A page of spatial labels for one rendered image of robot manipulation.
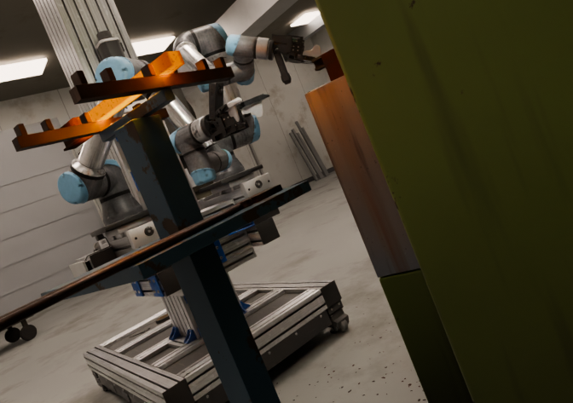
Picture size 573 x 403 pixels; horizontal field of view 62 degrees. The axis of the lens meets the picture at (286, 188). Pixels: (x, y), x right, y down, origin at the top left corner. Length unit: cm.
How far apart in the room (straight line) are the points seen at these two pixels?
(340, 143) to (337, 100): 9
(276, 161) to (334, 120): 1098
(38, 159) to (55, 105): 116
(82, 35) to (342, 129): 145
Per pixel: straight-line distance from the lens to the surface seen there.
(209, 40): 212
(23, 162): 1000
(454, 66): 71
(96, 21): 230
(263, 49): 172
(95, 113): 95
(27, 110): 1033
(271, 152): 1200
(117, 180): 188
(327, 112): 106
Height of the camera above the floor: 80
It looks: 3 degrees down
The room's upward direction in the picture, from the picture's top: 22 degrees counter-clockwise
